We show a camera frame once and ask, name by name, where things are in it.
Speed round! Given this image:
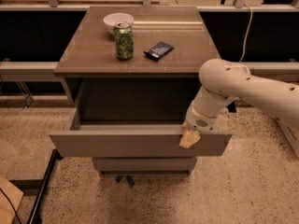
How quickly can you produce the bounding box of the brown cardboard piece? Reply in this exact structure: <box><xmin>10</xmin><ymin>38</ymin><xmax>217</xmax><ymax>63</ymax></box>
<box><xmin>0</xmin><ymin>175</ymin><xmax>23</xmax><ymax>224</ymax></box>

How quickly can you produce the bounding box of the grey drawer cabinet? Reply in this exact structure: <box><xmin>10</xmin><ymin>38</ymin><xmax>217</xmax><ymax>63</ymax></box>
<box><xmin>54</xmin><ymin>7</ymin><xmax>219</xmax><ymax>175</ymax></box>

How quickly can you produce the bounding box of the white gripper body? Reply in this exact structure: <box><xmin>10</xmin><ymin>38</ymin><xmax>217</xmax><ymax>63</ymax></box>
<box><xmin>183</xmin><ymin>105</ymin><xmax>216</xmax><ymax>133</ymax></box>

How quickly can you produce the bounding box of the black metal stand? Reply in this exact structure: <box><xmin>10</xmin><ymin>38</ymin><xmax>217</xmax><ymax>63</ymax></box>
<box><xmin>11</xmin><ymin>149</ymin><xmax>63</xmax><ymax>224</ymax></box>

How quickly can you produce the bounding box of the grey top drawer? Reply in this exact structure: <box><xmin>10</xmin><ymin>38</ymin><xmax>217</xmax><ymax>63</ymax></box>
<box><xmin>50</xmin><ymin>77</ymin><xmax>232</xmax><ymax>158</ymax></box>

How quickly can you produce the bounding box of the white bowl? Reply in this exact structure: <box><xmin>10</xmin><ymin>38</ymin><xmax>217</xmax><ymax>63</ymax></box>
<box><xmin>103</xmin><ymin>13</ymin><xmax>134</xmax><ymax>34</ymax></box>

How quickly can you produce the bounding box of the grey drawer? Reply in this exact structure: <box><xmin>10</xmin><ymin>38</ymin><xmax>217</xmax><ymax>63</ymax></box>
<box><xmin>92</xmin><ymin>157</ymin><xmax>196</xmax><ymax>172</ymax></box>
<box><xmin>50</xmin><ymin>77</ymin><xmax>232</xmax><ymax>158</ymax></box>

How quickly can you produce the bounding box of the metal railing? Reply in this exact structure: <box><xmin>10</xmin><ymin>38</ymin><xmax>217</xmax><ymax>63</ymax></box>
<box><xmin>0</xmin><ymin>0</ymin><xmax>299</xmax><ymax>82</ymax></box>

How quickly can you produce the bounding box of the green soda can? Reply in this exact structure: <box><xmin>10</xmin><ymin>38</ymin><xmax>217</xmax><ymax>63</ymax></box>
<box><xmin>113</xmin><ymin>21</ymin><xmax>134</xmax><ymax>60</ymax></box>

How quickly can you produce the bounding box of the white cable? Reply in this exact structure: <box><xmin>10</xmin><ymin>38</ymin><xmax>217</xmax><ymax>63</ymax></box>
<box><xmin>238</xmin><ymin>4</ymin><xmax>253</xmax><ymax>63</ymax></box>

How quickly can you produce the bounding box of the black thin cable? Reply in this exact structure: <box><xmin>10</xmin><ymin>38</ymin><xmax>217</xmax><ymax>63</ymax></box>
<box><xmin>0</xmin><ymin>188</ymin><xmax>22</xmax><ymax>224</ymax></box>

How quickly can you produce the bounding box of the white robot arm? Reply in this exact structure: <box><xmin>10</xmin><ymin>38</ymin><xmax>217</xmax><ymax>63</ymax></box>
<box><xmin>179</xmin><ymin>59</ymin><xmax>299</xmax><ymax>148</ymax></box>

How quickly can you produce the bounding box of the grey bottom drawer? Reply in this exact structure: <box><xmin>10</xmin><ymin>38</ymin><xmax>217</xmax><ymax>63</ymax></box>
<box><xmin>92</xmin><ymin>157</ymin><xmax>196</xmax><ymax>172</ymax></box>

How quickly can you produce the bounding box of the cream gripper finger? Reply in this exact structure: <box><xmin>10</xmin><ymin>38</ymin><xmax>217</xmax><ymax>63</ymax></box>
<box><xmin>179</xmin><ymin>129</ymin><xmax>201</xmax><ymax>148</ymax></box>

